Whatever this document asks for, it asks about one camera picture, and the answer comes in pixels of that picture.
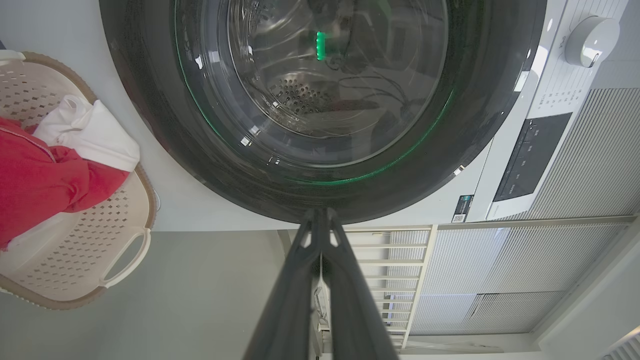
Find white washer control knob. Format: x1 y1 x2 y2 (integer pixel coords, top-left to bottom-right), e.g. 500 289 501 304
565 16 621 68

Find red jersey with print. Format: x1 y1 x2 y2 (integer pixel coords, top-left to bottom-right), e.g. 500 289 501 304
0 117 101 251

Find white front-load washing machine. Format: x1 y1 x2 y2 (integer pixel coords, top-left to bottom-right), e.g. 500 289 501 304
0 0 628 233

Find cream perforated laundry basket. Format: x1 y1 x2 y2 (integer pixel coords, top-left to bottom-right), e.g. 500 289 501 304
0 50 158 311

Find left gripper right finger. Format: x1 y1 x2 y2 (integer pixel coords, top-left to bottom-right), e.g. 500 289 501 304
320 209 401 360

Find white drying rack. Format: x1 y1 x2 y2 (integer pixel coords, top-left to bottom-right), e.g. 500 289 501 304
287 225 438 351

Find black washer display panel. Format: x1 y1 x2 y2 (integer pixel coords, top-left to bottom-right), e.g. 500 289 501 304
492 112 573 203

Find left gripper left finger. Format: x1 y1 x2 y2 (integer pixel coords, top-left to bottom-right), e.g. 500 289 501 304
242 209 326 360

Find black glass washing machine door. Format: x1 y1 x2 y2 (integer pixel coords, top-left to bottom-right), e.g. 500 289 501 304
99 0 548 226

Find small dark QR sticker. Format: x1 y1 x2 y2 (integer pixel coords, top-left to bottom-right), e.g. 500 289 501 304
451 195 474 224

